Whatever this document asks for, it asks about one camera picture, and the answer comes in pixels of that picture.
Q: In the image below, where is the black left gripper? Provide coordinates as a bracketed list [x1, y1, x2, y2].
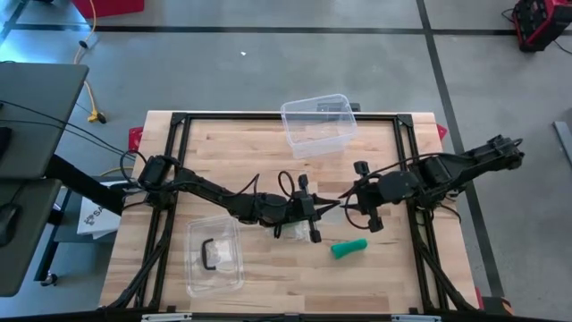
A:
[285, 174, 342, 245]

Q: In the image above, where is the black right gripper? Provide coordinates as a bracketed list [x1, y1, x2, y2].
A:
[338, 160, 422, 233]

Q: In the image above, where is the clear plastic bag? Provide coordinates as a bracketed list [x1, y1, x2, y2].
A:
[266, 221, 314, 245]

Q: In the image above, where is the teal green bandage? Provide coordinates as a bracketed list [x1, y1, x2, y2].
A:
[330, 238, 369, 260]

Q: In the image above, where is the clear lid with black handle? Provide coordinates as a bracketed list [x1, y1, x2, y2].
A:
[185, 215, 246, 299]

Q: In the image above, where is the clear plastic container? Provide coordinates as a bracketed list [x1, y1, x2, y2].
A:
[280, 93, 358, 161]

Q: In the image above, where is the small black box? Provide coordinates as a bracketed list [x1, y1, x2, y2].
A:
[315, 101, 361, 114]

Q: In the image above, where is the grey metal bar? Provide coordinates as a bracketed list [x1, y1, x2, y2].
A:
[552, 120, 572, 167]

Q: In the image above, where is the white printed box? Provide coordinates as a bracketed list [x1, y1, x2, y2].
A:
[76, 181, 124, 241]

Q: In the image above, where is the black angled support beam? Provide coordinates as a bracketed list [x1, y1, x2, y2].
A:
[44, 154, 127, 216]

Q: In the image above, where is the desk leg with caster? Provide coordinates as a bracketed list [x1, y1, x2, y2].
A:
[34, 191, 72, 287]

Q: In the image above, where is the red bin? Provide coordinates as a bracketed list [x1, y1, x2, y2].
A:
[71, 0, 146, 20]

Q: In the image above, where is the dark grey desk top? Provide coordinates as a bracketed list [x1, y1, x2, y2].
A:
[0, 178, 63, 298]

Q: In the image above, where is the black computer mouse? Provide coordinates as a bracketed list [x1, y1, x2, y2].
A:
[0, 203, 21, 248]

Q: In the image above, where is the black metal table frame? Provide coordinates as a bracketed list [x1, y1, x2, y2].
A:
[100, 110, 482, 322]

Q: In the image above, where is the silver metal bracket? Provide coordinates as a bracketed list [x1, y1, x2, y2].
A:
[141, 312, 193, 322]
[391, 314, 442, 322]

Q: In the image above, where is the yellow extension cable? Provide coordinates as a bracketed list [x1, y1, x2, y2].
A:
[72, 0, 135, 177]

